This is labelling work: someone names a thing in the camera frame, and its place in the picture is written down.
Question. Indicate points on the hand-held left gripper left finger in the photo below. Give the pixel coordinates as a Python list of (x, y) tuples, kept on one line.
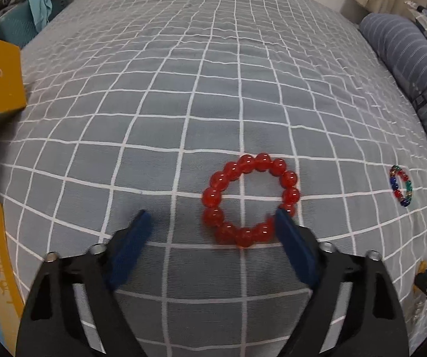
[(127, 253)]

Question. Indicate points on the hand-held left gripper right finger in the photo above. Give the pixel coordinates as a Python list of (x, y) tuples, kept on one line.
[(297, 249)]

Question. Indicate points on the teal cloth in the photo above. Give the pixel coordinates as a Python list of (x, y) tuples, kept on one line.
[(40, 5)]

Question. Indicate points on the blue striped bolster pillow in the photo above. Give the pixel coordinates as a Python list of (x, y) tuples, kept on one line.
[(403, 52)]

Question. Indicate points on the teal suitcase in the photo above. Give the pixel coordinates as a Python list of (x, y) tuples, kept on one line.
[(16, 26)]

